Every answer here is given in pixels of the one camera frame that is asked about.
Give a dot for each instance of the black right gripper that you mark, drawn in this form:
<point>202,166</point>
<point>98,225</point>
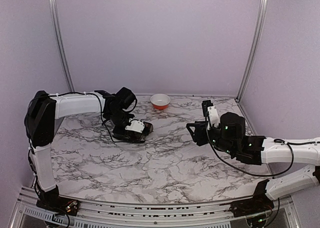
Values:
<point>199,137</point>

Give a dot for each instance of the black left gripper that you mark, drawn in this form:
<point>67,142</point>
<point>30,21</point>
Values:
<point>116,130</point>

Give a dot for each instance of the black woven glasses case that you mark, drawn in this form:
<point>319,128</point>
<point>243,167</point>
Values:
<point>129,137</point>

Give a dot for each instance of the brown striped glasses case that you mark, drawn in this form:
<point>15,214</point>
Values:
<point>148,127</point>

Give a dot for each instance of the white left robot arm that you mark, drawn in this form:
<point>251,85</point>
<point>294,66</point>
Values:
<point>40,124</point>

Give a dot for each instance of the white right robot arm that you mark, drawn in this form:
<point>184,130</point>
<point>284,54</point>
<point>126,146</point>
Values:
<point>228,135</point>

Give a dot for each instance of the white bowl orange outside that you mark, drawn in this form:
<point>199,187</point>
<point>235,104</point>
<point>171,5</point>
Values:
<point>160,101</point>

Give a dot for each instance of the aluminium frame rail back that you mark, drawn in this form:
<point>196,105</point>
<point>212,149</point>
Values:
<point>187,94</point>

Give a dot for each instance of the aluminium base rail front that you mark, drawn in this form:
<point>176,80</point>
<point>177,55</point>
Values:
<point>102,214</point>

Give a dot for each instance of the aluminium frame post right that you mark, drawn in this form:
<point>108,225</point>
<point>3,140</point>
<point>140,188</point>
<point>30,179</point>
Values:
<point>258,30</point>

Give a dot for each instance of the aluminium frame post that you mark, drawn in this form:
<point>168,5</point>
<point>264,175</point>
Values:
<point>60,45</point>
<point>258,30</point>

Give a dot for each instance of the aluminium frame post left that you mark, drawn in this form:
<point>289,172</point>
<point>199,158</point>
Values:
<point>60,45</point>

